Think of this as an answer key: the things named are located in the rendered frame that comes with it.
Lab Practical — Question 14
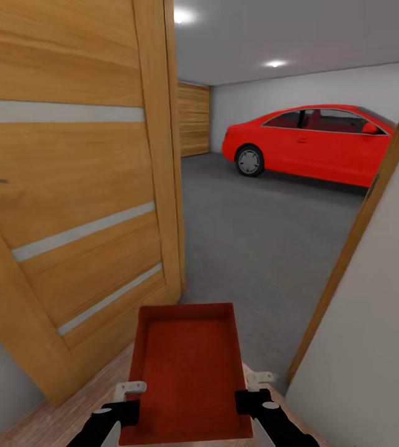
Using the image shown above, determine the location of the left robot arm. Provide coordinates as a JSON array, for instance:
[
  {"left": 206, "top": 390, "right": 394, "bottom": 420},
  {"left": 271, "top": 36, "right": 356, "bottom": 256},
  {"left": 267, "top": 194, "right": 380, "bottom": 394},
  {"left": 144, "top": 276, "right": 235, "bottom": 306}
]
[{"left": 66, "top": 381, "right": 147, "bottom": 447}]

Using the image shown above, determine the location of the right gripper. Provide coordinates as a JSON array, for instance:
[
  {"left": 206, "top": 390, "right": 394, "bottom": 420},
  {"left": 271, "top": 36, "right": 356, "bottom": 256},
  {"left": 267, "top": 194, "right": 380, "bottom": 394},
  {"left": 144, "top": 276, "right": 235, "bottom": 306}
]
[{"left": 235, "top": 389, "right": 271, "bottom": 415}]

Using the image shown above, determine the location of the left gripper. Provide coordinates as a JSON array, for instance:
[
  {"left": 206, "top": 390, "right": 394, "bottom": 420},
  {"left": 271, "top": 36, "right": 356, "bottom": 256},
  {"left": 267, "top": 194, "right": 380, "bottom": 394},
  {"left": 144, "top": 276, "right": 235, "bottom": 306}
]
[{"left": 102, "top": 400, "right": 140, "bottom": 428}]

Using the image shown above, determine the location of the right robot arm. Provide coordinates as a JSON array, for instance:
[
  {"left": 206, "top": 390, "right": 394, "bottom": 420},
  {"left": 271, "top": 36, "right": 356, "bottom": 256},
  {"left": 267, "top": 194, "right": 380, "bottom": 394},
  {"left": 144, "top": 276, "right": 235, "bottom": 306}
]
[{"left": 235, "top": 371, "right": 320, "bottom": 447}]

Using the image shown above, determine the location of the storage box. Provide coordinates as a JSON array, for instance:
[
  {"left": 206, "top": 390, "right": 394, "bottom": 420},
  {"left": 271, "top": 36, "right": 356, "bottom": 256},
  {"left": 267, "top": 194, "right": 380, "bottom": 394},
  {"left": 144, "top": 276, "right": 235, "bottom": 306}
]
[{"left": 118, "top": 303, "right": 253, "bottom": 446}]

